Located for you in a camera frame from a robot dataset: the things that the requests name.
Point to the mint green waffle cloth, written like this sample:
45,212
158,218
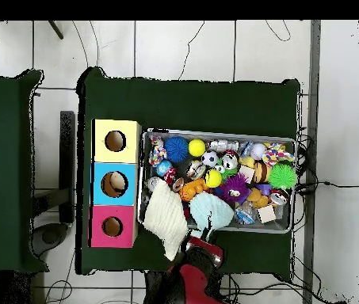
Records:
211,209

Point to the cream yellow waffle cloth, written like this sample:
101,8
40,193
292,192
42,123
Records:
166,218

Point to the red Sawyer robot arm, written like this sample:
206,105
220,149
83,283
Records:
192,285

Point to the clear mesh bin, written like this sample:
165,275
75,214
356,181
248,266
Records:
287,218

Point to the wooden box with three holes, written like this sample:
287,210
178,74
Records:
128,171

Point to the orange plastic toy block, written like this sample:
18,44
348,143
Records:
193,189

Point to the purple spiky monster toy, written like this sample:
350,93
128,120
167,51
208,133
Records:
234,189

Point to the yellow smiley ball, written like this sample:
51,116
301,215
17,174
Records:
213,178

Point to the small soccer ball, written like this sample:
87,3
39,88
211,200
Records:
210,158

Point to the blue spiky rubber ball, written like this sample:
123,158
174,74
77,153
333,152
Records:
177,149

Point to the green spiky rubber ball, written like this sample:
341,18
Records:
283,176

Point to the dark green tablecloth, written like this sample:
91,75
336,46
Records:
192,101

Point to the green covered side table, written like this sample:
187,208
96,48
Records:
1,171

